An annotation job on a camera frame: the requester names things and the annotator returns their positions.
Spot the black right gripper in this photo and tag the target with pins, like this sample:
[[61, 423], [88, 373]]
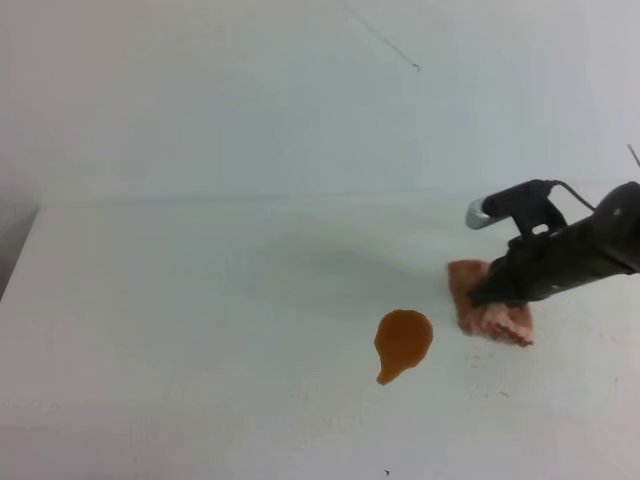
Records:
[[599, 246]]

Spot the pink brown stained rag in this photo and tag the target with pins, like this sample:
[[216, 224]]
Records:
[[497, 322]]

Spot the brown coffee stain puddle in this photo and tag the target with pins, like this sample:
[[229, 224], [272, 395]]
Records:
[[402, 341]]

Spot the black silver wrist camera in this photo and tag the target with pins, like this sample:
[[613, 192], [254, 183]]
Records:
[[527, 204]]

